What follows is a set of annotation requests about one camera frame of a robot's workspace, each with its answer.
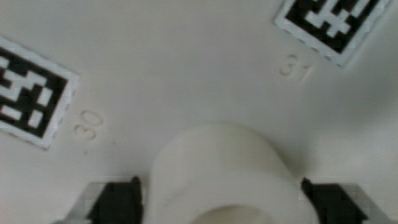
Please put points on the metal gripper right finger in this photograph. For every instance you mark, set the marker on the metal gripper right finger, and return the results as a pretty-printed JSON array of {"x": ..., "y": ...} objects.
[{"x": 343, "y": 204}]

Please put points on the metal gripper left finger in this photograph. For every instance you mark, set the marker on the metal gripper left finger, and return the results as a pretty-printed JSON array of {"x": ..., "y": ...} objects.
[{"x": 108, "y": 204}]

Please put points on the white cylindrical table leg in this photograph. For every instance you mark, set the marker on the white cylindrical table leg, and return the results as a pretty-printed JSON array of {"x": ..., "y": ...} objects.
[{"x": 220, "y": 181}]

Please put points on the white round table top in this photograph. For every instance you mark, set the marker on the white round table top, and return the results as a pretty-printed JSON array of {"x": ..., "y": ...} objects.
[{"x": 128, "y": 69}]

